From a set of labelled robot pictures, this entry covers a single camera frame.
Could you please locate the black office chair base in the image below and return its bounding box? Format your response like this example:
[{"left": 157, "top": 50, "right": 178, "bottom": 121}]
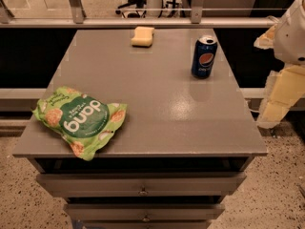
[{"left": 114, "top": 0, "right": 149, "bottom": 19}]

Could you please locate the yellow sponge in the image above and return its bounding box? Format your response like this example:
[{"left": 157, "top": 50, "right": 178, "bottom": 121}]
[{"left": 131, "top": 27, "right": 154, "bottom": 47}]

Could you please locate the grey drawer cabinet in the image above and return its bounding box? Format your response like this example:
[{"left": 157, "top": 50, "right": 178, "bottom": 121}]
[{"left": 14, "top": 30, "right": 267, "bottom": 229}]

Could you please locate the metal railing frame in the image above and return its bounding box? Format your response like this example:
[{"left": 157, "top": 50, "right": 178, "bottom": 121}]
[{"left": 0, "top": 0, "right": 290, "bottom": 29}]

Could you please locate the green rice chip bag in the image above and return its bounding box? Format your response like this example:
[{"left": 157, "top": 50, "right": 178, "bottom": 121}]
[{"left": 32, "top": 86, "right": 127, "bottom": 161}]

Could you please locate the blue Pepsi can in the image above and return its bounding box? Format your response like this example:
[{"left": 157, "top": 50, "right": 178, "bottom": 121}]
[{"left": 192, "top": 35, "right": 217, "bottom": 78}]

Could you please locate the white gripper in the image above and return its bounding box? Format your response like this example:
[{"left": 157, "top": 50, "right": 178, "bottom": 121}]
[{"left": 254, "top": 0, "right": 305, "bottom": 129}]

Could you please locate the top grey drawer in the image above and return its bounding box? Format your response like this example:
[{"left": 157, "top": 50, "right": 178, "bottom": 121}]
[{"left": 36, "top": 173, "right": 246, "bottom": 198}]

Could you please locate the grey drawer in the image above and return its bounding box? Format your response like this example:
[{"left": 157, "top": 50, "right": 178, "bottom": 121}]
[
  {"left": 36, "top": 173, "right": 246, "bottom": 198},
  {"left": 65, "top": 204, "right": 224, "bottom": 222}
]

